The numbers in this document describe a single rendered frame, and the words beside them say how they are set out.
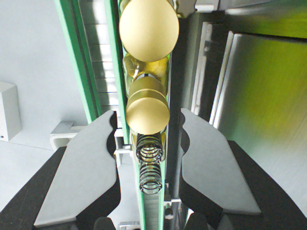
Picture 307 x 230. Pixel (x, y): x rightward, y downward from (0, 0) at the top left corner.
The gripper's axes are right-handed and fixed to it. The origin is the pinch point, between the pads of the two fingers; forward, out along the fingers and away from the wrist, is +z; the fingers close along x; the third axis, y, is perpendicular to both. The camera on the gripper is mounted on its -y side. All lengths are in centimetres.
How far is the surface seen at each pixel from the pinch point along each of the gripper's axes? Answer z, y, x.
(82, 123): 39, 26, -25
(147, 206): 27, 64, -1
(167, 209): 16.1, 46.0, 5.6
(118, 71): 18.8, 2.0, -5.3
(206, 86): 28.7, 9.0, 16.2
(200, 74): 34.9, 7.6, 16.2
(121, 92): 18.9, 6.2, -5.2
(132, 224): 30, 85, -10
